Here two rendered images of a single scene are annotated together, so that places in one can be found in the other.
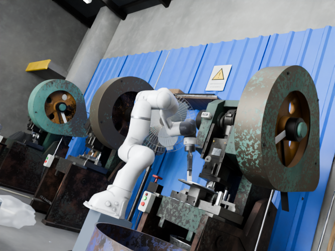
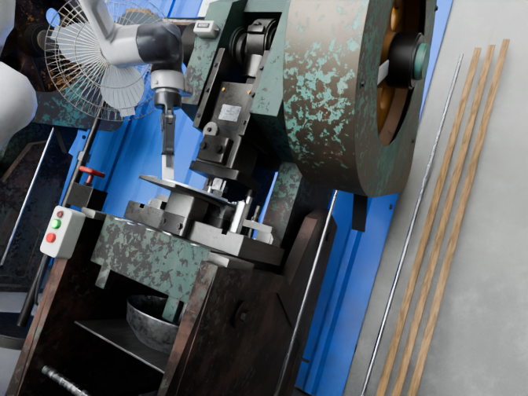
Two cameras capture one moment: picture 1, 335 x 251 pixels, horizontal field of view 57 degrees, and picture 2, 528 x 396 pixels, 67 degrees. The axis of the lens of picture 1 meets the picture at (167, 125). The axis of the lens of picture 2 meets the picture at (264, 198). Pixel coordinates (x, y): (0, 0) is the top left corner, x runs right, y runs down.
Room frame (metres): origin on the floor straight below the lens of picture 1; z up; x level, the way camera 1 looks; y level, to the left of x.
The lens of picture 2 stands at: (0.92, -0.13, 0.70)
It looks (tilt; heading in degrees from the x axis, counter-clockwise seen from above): 6 degrees up; 339
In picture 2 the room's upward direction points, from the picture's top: 18 degrees clockwise
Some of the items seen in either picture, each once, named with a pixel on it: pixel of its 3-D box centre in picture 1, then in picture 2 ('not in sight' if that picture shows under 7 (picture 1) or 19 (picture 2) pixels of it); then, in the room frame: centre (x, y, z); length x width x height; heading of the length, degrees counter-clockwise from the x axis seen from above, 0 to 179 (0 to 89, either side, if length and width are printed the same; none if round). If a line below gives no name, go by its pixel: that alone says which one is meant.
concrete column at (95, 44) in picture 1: (74, 90); not in sight; (6.69, 2.25, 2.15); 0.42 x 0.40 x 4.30; 132
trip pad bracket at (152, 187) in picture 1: (152, 194); (81, 213); (2.30, -0.08, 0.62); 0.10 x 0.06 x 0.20; 42
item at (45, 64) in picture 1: (54, 74); not in sight; (7.14, 2.98, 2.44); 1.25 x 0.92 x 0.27; 42
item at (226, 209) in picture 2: (209, 195); (212, 209); (2.21, -0.46, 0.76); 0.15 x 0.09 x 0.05; 42
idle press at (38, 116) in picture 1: (53, 140); not in sight; (5.03, 1.63, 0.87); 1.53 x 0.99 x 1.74; 135
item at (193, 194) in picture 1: (193, 194); (177, 210); (2.10, -0.33, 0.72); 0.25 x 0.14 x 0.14; 132
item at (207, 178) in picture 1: (214, 182); (224, 180); (2.22, -0.47, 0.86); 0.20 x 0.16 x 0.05; 42
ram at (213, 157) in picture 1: (218, 157); (233, 126); (2.19, -0.43, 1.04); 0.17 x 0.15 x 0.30; 132
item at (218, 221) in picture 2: (208, 200); (210, 220); (2.22, -0.47, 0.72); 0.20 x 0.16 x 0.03; 42
